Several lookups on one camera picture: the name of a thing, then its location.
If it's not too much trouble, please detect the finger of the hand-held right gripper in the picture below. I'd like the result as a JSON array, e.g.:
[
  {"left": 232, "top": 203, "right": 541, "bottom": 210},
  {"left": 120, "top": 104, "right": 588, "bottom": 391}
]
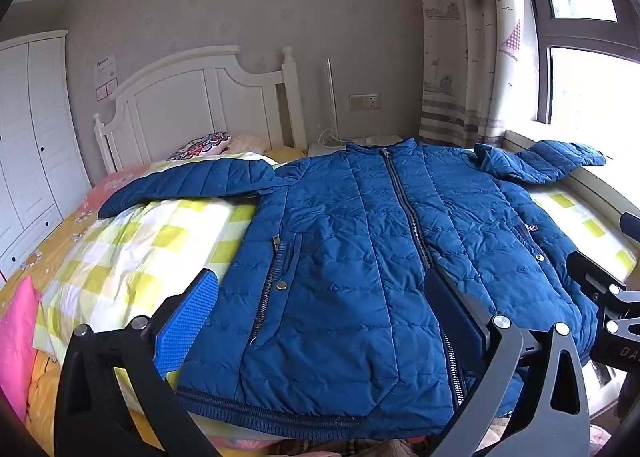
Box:
[
  {"left": 567, "top": 251, "right": 626, "bottom": 305},
  {"left": 619, "top": 211, "right": 640, "bottom": 240}
]

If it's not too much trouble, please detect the white lamp pole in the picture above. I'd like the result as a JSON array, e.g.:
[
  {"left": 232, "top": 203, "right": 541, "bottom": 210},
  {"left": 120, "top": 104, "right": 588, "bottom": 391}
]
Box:
[{"left": 326, "top": 58, "right": 335, "bottom": 138}]

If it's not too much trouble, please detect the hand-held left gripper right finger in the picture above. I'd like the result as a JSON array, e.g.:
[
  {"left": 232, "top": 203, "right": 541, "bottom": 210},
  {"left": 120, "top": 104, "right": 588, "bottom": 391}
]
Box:
[{"left": 422, "top": 267, "right": 592, "bottom": 457}]

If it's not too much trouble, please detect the dark framed window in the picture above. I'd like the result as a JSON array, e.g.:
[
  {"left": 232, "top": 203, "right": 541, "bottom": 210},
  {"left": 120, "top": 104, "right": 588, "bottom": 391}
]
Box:
[{"left": 517, "top": 0, "right": 640, "bottom": 148}]

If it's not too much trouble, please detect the white wardrobe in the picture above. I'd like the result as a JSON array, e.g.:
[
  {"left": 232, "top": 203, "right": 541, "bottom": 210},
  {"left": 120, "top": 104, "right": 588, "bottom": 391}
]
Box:
[{"left": 0, "top": 30, "right": 93, "bottom": 278}]

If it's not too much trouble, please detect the blue padded jacket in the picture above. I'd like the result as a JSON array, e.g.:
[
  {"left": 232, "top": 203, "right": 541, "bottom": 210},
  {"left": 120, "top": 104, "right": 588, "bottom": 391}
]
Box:
[{"left": 98, "top": 138, "right": 608, "bottom": 440}]

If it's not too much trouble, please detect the orange flower bedsheet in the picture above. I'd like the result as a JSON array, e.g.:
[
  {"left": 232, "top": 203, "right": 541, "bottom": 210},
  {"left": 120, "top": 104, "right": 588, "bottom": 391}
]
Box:
[{"left": 0, "top": 167, "right": 151, "bottom": 457}]

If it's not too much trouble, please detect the pink flower pillow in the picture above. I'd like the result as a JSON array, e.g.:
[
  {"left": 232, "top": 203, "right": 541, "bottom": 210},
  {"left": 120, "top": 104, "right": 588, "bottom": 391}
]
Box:
[{"left": 85, "top": 168, "right": 148, "bottom": 208}]

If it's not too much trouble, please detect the paper wall notice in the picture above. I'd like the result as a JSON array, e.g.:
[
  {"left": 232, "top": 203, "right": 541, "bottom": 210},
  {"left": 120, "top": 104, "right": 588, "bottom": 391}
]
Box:
[{"left": 94, "top": 54, "right": 118, "bottom": 102}]

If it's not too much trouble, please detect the bright pink pillow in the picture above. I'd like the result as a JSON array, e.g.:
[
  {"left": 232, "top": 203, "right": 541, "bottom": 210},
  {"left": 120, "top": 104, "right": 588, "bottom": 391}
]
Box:
[{"left": 0, "top": 277, "right": 43, "bottom": 423}]

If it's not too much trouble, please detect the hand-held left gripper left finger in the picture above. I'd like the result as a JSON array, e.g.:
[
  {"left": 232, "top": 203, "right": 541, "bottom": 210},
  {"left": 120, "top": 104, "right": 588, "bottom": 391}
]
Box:
[{"left": 54, "top": 268, "right": 223, "bottom": 457}]

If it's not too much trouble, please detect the patterned round cushion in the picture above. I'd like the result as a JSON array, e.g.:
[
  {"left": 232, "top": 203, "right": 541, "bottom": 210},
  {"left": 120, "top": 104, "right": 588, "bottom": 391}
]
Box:
[{"left": 167, "top": 132, "right": 232, "bottom": 161}]

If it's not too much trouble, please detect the peach pillow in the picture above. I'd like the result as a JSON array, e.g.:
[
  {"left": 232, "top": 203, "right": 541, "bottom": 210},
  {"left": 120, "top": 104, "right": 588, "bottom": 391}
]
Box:
[{"left": 227, "top": 134, "right": 266, "bottom": 154}]

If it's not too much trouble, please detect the white nightstand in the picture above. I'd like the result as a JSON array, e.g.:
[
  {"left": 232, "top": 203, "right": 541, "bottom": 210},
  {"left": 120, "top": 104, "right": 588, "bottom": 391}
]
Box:
[{"left": 306, "top": 136, "right": 403, "bottom": 158}]

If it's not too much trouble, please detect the printed boat curtain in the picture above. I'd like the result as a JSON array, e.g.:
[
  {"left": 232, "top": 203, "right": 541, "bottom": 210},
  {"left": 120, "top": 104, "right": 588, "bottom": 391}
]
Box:
[{"left": 415, "top": 0, "right": 541, "bottom": 148}]

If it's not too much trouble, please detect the white bed headboard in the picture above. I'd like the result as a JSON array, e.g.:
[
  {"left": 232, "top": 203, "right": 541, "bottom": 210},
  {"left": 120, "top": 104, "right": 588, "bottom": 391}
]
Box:
[{"left": 93, "top": 46, "right": 308, "bottom": 175}]

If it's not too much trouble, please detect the white window ledge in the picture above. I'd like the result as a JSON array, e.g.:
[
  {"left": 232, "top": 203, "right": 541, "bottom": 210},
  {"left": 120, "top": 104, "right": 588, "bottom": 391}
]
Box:
[{"left": 502, "top": 129, "right": 640, "bottom": 218}]

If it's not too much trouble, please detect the yellow pillow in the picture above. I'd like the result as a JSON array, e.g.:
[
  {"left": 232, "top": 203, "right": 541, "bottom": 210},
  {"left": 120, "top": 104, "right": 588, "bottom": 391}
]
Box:
[{"left": 263, "top": 147, "right": 307, "bottom": 165}]

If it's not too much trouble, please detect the yellow checked blanket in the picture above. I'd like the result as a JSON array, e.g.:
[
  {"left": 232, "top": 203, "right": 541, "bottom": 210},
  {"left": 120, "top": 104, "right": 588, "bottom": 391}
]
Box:
[{"left": 32, "top": 152, "right": 638, "bottom": 457}]

